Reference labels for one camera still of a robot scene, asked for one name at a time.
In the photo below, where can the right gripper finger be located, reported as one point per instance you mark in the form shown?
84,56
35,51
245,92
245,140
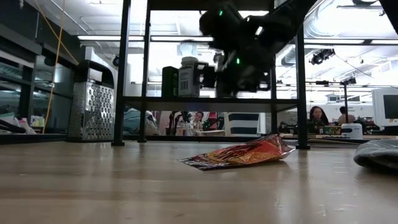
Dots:
209,76

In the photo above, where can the white-lid glass spice jar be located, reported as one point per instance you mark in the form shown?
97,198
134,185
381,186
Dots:
189,77

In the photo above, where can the dark wood black-frame shelf unit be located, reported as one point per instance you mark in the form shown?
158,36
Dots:
202,104

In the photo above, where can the dark green spice tin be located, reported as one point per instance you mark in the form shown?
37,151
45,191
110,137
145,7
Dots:
169,82

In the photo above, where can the red spice packet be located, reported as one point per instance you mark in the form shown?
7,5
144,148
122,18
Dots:
242,154

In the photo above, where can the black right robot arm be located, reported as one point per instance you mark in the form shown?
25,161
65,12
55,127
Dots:
280,21

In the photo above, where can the black background robot arm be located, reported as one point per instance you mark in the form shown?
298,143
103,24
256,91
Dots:
178,123

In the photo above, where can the person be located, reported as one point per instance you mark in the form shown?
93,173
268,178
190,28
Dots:
345,115
197,118
317,115

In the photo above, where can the blue white striped box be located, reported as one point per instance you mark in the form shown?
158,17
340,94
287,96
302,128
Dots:
241,124

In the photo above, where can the long ceiling light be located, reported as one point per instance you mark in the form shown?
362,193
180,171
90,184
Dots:
174,38
342,41

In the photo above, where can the grey-teal bag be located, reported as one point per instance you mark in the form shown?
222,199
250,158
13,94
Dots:
135,121

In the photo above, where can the white round device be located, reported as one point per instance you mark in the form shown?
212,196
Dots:
352,131

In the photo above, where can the white-framed monitor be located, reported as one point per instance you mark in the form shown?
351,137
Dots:
387,107

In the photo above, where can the grey checked dish cloth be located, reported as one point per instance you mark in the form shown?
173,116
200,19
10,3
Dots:
377,154

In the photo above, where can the black storage rack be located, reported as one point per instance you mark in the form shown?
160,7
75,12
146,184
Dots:
18,62

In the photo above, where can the black overhead camera rig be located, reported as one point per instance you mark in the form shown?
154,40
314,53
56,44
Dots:
321,56

